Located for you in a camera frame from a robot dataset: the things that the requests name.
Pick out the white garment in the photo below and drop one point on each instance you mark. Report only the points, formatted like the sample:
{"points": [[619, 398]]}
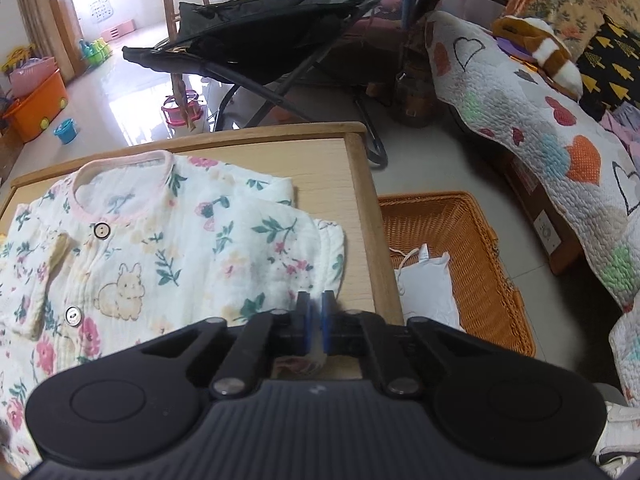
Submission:
{"points": [[425, 290]]}

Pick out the glass jar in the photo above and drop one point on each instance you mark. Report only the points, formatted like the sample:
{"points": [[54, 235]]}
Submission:
{"points": [[417, 100]]}

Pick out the grey folding recliner chair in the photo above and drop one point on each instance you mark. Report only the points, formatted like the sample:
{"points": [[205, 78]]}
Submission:
{"points": [[250, 35]]}

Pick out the wooden bar stool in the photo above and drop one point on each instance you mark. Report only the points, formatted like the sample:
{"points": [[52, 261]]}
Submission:
{"points": [[172, 0]]}

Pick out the white wall socket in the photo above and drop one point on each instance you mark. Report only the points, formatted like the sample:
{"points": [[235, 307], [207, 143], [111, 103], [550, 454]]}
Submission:
{"points": [[548, 231]]}

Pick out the orange storage bin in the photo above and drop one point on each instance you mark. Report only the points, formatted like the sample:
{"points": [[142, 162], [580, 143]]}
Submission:
{"points": [[37, 110]]}

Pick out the blue toy bucket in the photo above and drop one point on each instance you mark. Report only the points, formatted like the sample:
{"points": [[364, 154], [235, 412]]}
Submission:
{"points": [[66, 132]]}

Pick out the yellow plastic toy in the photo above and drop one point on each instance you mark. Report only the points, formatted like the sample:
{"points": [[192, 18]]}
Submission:
{"points": [[19, 59]]}

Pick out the person's white shoe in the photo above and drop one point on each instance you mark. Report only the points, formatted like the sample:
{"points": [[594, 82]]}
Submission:
{"points": [[620, 430]]}

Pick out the alphabet wall chart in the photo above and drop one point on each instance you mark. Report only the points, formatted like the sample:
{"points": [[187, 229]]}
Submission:
{"points": [[101, 5]]}

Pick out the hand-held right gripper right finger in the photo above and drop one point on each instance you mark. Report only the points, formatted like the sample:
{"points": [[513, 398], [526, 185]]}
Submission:
{"points": [[327, 325]]}

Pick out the brown white plush toy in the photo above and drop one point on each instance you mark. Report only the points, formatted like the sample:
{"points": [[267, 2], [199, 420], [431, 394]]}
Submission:
{"points": [[545, 50]]}

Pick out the wicker basket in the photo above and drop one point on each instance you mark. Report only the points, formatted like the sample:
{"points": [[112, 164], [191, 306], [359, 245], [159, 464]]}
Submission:
{"points": [[465, 230]]}

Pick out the black pillow yellow trees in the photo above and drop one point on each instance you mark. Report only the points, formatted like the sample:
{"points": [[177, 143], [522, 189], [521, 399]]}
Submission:
{"points": [[612, 65]]}

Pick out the floral baby shirt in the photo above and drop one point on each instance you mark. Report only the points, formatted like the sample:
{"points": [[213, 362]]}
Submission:
{"points": [[165, 260]]}

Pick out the purple floral cloth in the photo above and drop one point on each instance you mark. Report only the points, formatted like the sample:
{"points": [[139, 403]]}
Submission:
{"points": [[622, 122]]}

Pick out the pink step stool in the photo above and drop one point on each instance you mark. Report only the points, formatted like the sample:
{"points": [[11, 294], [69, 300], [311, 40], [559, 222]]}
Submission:
{"points": [[119, 29]]}

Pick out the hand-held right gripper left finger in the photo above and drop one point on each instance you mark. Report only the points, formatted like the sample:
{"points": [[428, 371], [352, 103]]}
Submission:
{"points": [[304, 325]]}

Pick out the green toy bowling pins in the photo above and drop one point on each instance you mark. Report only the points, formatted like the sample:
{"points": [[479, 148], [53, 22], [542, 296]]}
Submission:
{"points": [[95, 52]]}

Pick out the pink plastic basket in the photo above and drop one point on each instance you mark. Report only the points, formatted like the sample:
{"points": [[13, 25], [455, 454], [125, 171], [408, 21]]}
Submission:
{"points": [[32, 77]]}

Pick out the beige curtain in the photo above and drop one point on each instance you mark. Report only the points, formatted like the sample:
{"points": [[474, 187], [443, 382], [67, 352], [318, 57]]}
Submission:
{"points": [[47, 15]]}

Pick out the heart pattern quilt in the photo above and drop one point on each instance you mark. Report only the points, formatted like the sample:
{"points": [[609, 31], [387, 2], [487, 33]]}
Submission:
{"points": [[525, 110]]}

